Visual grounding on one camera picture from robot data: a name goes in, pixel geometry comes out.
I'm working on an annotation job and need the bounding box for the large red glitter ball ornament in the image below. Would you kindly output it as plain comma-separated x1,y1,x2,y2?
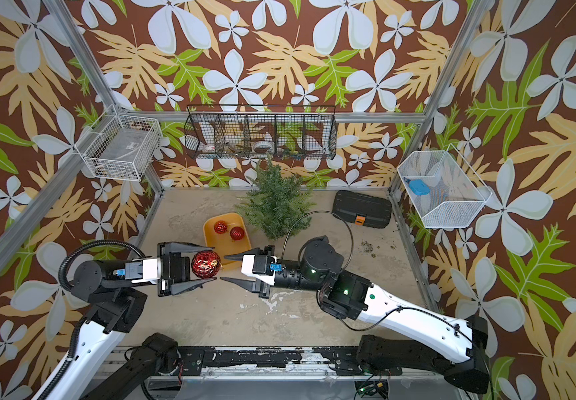
191,250,221,278

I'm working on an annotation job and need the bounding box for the red grid-textured ball ornament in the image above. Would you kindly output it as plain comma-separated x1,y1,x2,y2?
213,220,229,234

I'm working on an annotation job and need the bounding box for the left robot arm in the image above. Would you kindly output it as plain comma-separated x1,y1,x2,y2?
34,239,208,399

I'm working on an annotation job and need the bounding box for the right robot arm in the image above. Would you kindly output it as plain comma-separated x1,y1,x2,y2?
229,236,491,395

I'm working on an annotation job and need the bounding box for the small green christmas tree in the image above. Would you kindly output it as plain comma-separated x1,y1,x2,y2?
236,161,314,241

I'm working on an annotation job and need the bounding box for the dark red ribbed ball ornament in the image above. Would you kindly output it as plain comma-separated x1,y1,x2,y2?
230,227,246,241

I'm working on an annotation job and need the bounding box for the yellow plastic tray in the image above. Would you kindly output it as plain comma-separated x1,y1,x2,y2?
203,213,252,271

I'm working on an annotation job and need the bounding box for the black plastic tool case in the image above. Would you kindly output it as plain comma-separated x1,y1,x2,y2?
332,190,392,228

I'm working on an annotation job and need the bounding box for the blue object in basket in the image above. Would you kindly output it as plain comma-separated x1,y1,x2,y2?
407,179,431,196

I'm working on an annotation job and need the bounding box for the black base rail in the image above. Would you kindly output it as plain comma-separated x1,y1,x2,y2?
155,346,401,378

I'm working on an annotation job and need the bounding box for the white wire basket left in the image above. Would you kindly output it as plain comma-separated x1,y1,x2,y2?
76,107,162,182

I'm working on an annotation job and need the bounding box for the white wire basket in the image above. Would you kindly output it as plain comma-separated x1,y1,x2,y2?
397,146,492,230
76,107,162,182

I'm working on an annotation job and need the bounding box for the black wire wall basket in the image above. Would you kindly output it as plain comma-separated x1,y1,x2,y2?
181,104,338,160

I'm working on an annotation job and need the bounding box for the aluminium frame post left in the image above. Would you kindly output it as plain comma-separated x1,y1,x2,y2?
44,1,163,194

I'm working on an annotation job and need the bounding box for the aluminium frame post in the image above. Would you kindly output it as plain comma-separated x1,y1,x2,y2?
44,1,163,194
387,0,496,193

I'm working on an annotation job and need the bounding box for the white wire basket right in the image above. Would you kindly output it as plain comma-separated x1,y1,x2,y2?
397,146,492,230

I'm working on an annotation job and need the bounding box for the aluminium frame post right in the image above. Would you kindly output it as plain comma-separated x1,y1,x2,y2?
387,0,496,193

